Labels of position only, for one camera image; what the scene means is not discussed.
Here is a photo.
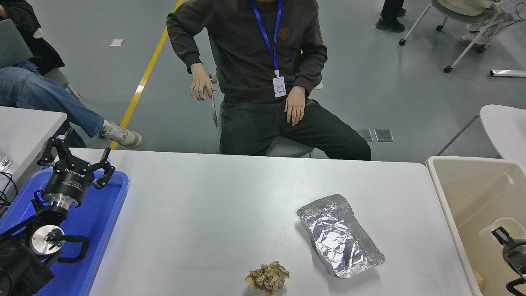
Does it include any person with white shoes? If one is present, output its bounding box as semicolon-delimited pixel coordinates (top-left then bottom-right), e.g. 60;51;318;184
461;0;526;49

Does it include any standing person with black shoes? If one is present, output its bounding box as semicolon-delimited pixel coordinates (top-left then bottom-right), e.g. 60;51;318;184
375;0;406;32

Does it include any grey office chair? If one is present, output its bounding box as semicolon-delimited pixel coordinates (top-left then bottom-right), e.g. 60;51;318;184
208;29;323;159

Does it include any grey laptop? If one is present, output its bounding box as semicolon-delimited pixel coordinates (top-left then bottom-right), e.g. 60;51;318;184
0;18;34;69

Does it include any black cable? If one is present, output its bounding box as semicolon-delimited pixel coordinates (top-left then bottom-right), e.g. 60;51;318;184
0;172;19;216

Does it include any person's left hand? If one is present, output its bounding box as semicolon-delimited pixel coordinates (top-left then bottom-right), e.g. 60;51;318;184
284;86;307;126

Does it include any person with crossed legs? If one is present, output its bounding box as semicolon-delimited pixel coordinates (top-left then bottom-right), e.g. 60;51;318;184
0;0;143;149

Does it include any silver foil tray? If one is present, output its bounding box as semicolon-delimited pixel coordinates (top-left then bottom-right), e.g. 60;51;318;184
297;194;386;279

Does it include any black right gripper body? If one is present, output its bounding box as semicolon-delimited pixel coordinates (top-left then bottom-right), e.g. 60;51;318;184
505;242;526;277

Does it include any tan paper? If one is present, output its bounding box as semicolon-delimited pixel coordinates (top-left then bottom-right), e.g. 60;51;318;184
245;261;290;296

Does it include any seated person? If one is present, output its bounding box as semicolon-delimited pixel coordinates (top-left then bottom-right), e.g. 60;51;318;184
166;0;371;161

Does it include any white side table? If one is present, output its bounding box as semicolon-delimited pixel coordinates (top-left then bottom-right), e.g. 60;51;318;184
0;106;67;194

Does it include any white paper cup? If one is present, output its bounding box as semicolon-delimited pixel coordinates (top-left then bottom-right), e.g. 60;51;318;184
490;217;526;248

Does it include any cream padded jacket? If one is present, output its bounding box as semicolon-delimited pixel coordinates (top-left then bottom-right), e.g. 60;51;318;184
435;0;498;9

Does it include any blue plastic tray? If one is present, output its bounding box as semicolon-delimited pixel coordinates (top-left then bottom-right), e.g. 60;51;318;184
0;168;129;296

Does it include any white-framed wheeled chair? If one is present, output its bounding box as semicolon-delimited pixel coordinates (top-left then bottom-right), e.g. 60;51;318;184
399;0;526;74

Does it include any blue lanyard with badge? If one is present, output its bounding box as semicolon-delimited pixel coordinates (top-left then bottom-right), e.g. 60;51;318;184
251;0;287;98

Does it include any large pale plastic bin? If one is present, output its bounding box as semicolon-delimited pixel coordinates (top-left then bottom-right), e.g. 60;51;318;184
426;155;526;296

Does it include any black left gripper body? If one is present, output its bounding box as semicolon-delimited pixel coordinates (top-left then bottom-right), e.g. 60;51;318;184
43;158;96;203

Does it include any grey chair seat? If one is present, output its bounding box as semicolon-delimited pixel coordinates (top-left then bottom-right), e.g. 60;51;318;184
41;68;87;107

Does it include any person's right hand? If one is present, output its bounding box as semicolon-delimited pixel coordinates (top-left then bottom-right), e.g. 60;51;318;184
189;63;217;101

